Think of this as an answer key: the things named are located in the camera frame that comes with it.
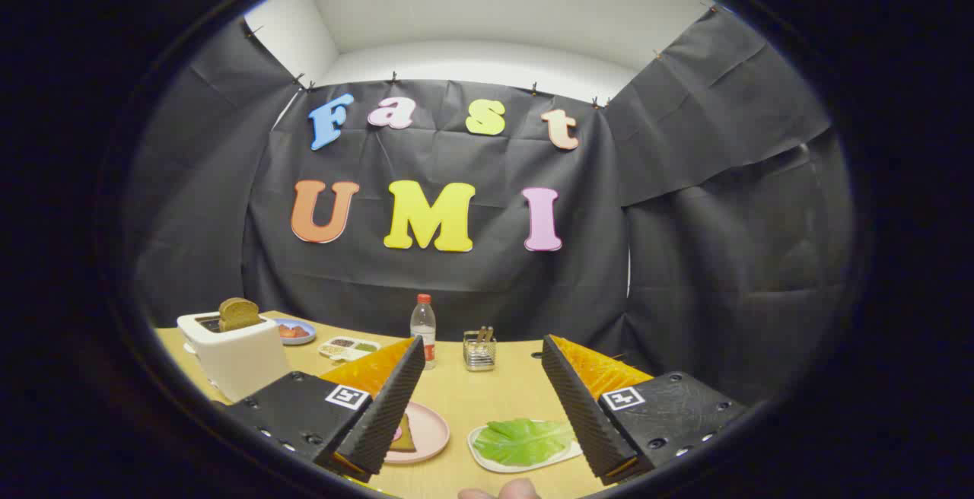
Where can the white divided condiment tray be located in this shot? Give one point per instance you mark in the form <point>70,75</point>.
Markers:
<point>348,348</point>

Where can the reddish food pieces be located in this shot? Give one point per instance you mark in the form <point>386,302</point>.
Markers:
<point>293,330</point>

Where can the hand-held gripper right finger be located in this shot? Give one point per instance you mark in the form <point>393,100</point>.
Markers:
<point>578,415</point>

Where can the blue plate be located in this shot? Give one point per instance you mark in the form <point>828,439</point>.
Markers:
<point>306,339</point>

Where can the white toaster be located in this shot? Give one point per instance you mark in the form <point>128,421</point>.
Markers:
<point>243,362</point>

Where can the green lettuce leaf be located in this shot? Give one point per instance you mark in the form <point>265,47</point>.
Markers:
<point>521,442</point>

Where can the white rectangular plate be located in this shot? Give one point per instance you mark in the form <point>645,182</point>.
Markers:
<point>494,462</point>

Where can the pink plate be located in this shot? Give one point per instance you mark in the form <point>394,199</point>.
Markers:
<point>430,430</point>

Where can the toast slice on plate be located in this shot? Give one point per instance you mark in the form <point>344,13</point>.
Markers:
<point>403,437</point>

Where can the clear red-capped water bottle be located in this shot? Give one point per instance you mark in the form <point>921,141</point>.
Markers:
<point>423,328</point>

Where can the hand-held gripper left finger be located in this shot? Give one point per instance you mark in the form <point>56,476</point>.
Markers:
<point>388,415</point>

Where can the brown bread slice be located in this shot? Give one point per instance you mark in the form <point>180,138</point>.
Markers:
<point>240,315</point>

